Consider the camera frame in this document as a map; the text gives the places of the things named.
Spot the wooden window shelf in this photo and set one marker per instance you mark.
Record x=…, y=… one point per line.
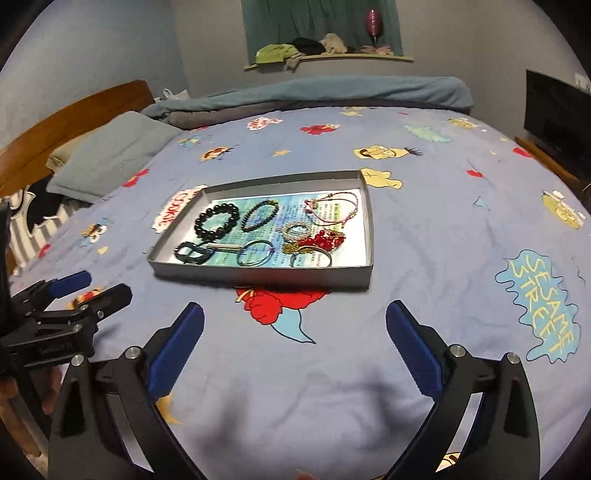
x=332, y=57

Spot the wooden headboard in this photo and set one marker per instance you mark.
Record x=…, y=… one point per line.
x=23, y=161

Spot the teal folded blanket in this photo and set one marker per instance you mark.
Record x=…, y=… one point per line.
x=350, y=90

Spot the pink balloon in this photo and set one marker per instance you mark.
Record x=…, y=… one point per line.
x=374, y=25

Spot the green cloth on shelf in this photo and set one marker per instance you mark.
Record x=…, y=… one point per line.
x=275, y=53

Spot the black monitor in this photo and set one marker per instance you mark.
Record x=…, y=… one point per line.
x=558, y=114

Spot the teal curtain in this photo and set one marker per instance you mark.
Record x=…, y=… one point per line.
x=281, y=21

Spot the pearl ring hair clip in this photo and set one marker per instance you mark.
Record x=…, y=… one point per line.
x=296, y=231

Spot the white wall socket strip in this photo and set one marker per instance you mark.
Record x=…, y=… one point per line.
x=582, y=83

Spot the grey cardboard box tray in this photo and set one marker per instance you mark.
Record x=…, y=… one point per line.
x=338, y=278

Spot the wooden side desk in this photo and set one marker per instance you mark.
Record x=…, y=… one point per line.
x=580, y=187

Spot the green printed paper sheet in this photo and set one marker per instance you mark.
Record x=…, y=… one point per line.
x=337, y=230

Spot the beige cloth on shelf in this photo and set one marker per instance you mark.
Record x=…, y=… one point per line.
x=333, y=44

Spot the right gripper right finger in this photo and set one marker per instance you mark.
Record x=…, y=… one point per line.
x=503, y=442

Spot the olive pillow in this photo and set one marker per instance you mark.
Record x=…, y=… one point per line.
x=58, y=158

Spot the person left hand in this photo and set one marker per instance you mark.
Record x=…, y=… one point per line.
x=47, y=382

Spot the striped cartoon pillow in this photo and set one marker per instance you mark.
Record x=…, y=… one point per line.
x=36, y=217

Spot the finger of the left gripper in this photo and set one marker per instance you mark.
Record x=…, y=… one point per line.
x=38, y=296
x=89, y=313

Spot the black cloth on shelf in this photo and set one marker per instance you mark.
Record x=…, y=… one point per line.
x=309, y=47

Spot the grey-blue pillow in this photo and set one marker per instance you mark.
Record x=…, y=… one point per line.
x=110, y=156

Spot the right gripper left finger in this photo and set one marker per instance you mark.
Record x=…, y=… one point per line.
x=84, y=440

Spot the gold filigree hair clip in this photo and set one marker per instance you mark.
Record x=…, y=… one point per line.
x=299, y=247

